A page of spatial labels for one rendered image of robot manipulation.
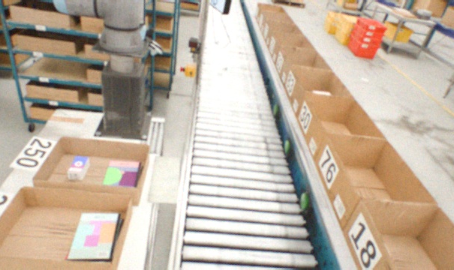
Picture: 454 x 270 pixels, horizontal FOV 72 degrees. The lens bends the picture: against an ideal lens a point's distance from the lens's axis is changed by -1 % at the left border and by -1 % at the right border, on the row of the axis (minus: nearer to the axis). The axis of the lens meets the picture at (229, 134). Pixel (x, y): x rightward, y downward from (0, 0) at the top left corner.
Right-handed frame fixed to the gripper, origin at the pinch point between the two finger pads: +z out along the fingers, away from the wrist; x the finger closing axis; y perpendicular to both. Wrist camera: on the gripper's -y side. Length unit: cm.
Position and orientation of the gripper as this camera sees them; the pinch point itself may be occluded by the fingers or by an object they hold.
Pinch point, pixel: (161, 50)
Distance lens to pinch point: 223.2
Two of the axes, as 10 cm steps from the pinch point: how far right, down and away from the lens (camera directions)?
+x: 0.5, 5.6, -8.3
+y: -6.3, 6.6, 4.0
